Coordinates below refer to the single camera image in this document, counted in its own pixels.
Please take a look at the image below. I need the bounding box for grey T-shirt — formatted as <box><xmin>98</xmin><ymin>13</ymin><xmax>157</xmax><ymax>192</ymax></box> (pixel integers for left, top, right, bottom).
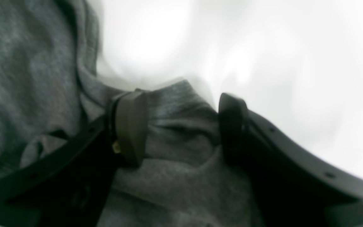
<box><xmin>0</xmin><ymin>0</ymin><xmax>265</xmax><ymax>227</ymax></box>

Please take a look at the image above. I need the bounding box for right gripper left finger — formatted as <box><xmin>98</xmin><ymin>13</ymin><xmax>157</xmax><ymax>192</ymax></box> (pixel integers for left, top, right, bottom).
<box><xmin>0</xmin><ymin>91</ymin><xmax>148</xmax><ymax>227</ymax></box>

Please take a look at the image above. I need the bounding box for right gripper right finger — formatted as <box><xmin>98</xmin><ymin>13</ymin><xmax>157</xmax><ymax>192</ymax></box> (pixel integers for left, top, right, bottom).
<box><xmin>218</xmin><ymin>93</ymin><xmax>363</xmax><ymax>227</ymax></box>

